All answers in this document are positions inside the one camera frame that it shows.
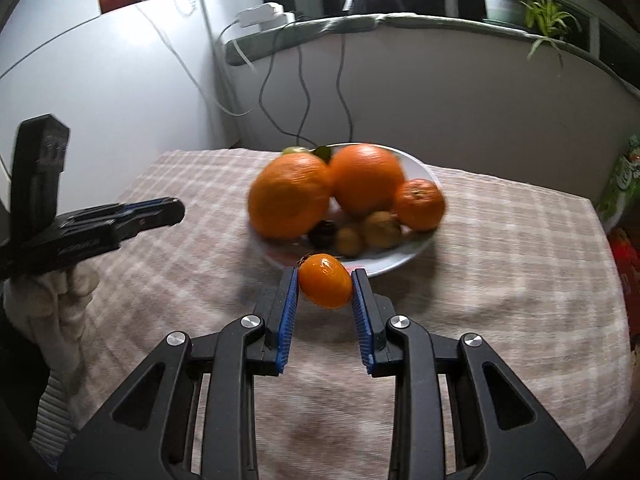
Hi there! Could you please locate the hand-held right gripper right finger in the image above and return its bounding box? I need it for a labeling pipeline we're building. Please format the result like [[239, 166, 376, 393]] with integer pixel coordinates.
[[350, 268, 586, 480]]

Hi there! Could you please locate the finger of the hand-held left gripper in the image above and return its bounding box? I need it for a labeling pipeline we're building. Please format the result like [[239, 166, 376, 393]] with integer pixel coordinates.
[[116, 201, 186, 249], [60, 198, 176, 232]]

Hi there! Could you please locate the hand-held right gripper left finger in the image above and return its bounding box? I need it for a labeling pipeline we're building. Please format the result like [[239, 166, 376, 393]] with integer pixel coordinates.
[[57, 266, 301, 480]]

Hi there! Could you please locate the orange kumquat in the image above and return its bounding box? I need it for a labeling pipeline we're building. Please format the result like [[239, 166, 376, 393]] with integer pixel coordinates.
[[298, 254, 353, 310]]

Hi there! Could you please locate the floral white plate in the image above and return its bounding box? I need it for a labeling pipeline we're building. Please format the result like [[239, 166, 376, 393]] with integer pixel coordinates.
[[248, 142, 439, 277]]

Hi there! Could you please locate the small brown fruit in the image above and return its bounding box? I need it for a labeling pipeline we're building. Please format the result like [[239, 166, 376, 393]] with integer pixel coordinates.
[[335, 225, 365, 256], [362, 211, 402, 249]]

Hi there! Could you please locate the dark purple grape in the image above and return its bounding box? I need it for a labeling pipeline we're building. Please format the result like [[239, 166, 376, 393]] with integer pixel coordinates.
[[307, 220, 337, 247]]

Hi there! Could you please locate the large orange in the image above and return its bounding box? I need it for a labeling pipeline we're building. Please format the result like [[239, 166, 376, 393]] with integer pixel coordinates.
[[248, 152, 334, 240]]

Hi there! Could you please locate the mandarin orange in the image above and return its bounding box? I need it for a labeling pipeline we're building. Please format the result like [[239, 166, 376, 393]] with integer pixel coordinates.
[[394, 179, 446, 232]]

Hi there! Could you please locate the person's left forearm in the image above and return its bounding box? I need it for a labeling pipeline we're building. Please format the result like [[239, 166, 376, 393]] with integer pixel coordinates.
[[29, 370, 77, 457]]

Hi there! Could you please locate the person's left hand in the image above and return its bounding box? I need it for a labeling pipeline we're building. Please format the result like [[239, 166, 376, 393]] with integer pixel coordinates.
[[5, 264, 99, 387]]

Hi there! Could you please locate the white refrigerator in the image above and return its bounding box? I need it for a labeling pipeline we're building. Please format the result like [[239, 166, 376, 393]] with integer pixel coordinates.
[[0, 0, 223, 201]]

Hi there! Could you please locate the checked beige tablecloth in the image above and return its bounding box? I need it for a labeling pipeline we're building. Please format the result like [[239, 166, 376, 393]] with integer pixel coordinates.
[[35, 147, 633, 480]]

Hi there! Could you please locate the white power adapter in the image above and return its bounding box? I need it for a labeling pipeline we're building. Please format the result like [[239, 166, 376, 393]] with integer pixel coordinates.
[[236, 4, 282, 27]]

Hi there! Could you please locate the white power strip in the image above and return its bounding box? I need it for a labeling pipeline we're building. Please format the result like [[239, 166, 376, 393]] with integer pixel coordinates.
[[260, 12, 297, 31]]

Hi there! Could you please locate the grey-green windowsill cushion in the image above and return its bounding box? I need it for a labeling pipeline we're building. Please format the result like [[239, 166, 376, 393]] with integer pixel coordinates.
[[225, 12, 640, 106]]

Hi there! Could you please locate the green printed package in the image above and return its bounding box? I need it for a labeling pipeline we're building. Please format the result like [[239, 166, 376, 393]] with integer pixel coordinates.
[[597, 135, 640, 233]]

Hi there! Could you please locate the potted spider plant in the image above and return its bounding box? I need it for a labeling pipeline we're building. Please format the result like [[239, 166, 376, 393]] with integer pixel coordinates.
[[445, 0, 583, 68]]

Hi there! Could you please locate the white cable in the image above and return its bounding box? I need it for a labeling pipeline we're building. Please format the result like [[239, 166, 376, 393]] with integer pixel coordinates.
[[130, 0, 253, 117]]

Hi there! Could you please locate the black cable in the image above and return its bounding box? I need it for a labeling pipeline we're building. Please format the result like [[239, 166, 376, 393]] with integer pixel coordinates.
[[336, 0, 416, 145], [259, 27, 321, 147]]

